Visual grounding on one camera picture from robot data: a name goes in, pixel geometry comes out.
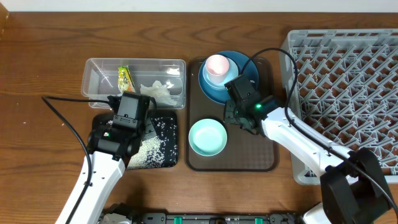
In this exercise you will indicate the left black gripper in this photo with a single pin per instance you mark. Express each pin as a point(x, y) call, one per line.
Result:
point(149, 129)

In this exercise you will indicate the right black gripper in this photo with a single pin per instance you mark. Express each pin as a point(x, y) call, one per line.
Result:
point(232, 104)

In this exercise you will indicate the white cooked rice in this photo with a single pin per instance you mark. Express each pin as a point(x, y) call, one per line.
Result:
point(152, 146)

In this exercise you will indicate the light blue bowl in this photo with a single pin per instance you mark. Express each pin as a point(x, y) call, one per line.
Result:
point(232, 73)

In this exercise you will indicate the mint green bowl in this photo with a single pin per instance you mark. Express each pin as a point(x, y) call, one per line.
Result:
point(207, 137)

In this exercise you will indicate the white tissue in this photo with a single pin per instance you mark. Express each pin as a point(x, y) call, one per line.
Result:
point(159, 92)

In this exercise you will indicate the pink cup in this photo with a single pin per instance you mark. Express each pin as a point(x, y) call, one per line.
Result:
point(217, 67)

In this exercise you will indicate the green snack wrapper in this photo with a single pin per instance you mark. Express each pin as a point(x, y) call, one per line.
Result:
point(125, 82)

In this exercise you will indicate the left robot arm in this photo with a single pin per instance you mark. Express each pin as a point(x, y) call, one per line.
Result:
point(107, 154)

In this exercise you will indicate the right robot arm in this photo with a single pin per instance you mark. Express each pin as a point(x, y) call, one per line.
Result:
point(353, 186)

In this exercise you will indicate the clear plastic waste bin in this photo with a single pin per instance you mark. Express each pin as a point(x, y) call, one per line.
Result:
point(100, 78)

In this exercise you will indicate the grey dishwasher rack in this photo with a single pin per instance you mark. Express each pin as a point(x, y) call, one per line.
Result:
point(344, 84)

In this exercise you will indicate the black plastic tray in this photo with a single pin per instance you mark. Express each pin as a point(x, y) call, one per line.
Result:
point(169, 140)

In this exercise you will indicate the brown serving tray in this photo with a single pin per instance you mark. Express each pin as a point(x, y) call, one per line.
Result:
point(243, 151)

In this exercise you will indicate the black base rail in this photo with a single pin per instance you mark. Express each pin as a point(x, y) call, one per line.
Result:
point(122, 213)

